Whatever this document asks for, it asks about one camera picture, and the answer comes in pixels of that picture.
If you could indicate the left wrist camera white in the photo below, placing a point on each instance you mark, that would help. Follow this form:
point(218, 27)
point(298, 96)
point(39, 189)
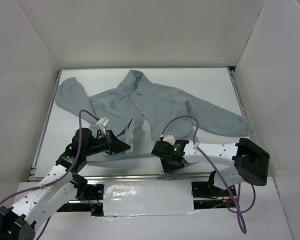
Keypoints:
point(102, 123)

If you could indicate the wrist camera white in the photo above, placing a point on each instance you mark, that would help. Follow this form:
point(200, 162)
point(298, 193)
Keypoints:
point(168, 138)
point(102, 123)

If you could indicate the grey zip-up jacket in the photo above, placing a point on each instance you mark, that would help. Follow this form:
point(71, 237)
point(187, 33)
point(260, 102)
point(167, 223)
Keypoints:
point(135, 99)

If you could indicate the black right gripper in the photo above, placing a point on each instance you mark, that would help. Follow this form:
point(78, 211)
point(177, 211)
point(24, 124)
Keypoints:
point(159, 150)

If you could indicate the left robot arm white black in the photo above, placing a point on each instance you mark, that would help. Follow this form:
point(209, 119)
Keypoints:
point(62, 184)

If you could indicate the white foil-taped panel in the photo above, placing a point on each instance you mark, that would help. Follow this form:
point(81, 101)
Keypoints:
point(148, 198)

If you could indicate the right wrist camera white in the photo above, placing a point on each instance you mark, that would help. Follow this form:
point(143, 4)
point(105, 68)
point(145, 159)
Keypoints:
point(168, 138)

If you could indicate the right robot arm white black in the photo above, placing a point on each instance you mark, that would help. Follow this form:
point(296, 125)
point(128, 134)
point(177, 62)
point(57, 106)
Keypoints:
point(245, 161)

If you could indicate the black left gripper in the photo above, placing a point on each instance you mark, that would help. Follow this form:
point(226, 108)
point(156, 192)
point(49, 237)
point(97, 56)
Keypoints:
point(110, 143)

